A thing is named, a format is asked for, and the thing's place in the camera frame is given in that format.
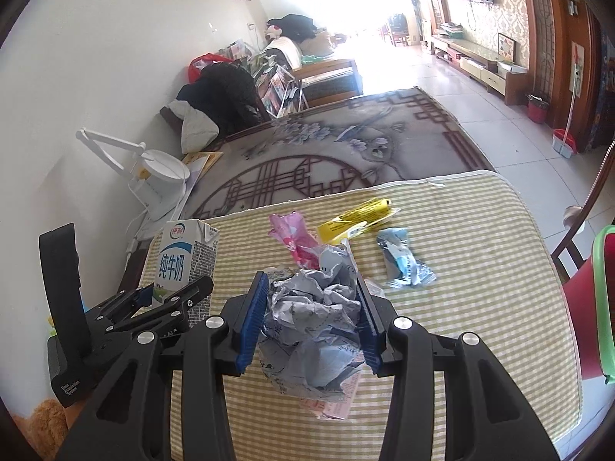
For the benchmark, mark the red bag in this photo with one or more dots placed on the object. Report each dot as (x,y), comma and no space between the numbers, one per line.
(199,67)

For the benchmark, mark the wooden sofa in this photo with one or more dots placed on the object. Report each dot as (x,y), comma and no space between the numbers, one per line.
(331,81)

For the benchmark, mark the light blue wrapper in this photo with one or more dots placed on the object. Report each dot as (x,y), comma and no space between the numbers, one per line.
(403,259)

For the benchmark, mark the low television cabinet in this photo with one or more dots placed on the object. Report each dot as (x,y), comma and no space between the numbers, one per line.
(480,69)

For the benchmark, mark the wooden dining chair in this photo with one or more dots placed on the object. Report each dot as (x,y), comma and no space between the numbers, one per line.
(571,249)

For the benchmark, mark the red bin with green rim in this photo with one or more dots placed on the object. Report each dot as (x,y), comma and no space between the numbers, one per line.
(581,326)

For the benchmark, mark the black jacket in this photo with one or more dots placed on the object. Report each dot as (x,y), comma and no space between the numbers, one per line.
(226,91)

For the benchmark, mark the green striped cloth mat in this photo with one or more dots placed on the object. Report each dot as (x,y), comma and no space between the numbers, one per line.
(480,297)

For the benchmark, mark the black clothes pile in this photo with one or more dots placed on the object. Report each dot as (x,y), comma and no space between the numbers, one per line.
(298,26)

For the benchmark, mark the blue printed door curtain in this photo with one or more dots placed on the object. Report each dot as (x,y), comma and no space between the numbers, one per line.
(603,91)

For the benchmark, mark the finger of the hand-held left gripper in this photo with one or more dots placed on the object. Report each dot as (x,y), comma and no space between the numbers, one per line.
(127,303)
(192,293)

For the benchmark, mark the brown plush toy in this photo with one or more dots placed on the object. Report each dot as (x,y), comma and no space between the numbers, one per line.
(45,425)

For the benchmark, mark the wooden chairs group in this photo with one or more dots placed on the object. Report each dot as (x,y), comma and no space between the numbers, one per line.
(396,29)

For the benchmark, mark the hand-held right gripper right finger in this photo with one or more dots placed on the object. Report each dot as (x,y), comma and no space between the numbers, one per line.
(367,326)

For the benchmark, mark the patchwork framed picture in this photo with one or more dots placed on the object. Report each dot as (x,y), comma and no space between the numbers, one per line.
(506,48)

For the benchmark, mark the clear magazine rack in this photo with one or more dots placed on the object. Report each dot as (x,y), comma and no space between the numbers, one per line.
(278,89)

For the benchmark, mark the yellow cardboard package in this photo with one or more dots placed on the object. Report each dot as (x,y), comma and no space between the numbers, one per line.
(353,218)

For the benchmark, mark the white milk carton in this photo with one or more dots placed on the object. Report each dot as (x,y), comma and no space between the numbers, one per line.
(187,254)

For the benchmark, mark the small red waste bin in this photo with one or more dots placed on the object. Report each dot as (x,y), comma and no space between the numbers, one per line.
(538,110)

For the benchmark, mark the blue white paper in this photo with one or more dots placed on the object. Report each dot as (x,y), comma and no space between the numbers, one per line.
(312,326)

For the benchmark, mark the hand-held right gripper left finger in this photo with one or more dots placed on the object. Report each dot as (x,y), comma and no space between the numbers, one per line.
(252,317)

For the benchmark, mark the grey floral printed tablecloth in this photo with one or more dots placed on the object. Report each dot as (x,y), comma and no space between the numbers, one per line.
(336,163)

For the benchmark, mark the pink plastic wrapper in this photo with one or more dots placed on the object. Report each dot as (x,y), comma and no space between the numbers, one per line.
(293,235)

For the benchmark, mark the white cloth bag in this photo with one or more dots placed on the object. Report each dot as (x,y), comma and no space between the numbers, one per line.
(199,129)

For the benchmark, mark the yellow paper envelope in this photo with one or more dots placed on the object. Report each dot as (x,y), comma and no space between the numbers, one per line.
(204,161)

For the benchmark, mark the white folding desk lamp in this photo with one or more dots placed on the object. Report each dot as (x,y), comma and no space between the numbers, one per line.
(158,168)

